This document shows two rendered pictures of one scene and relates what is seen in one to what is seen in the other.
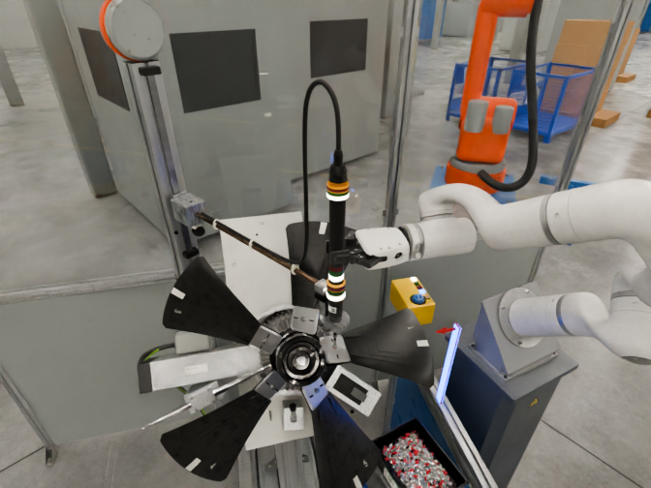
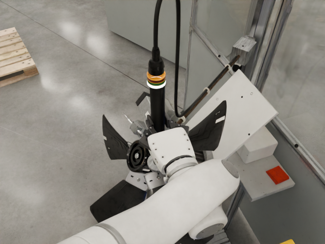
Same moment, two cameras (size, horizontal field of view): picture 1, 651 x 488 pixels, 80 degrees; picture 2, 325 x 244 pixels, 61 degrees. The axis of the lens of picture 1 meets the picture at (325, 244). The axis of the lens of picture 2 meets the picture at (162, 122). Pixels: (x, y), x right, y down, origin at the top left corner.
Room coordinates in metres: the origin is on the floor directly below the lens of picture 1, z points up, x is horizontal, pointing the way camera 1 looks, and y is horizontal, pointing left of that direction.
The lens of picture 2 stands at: (0.66, -0.53, 2.04)
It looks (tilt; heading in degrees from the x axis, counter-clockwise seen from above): 48 degrees down; 83
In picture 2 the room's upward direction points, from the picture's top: straight up
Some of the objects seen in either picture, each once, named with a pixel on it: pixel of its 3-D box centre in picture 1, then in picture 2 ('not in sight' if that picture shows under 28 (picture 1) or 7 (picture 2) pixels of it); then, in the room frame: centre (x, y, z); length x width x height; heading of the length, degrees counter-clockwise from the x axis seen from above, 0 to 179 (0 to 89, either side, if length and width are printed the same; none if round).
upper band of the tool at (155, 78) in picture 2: (337, 190); (156, 78); (0.70, -0.02, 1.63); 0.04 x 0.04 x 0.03
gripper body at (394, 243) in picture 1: (383, 245); (172, 151); (0.73, -0.13, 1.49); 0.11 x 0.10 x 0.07; 103
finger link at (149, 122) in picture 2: (347, 259); (147, 128); (0.67, -0.05, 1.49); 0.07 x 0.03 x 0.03; 103
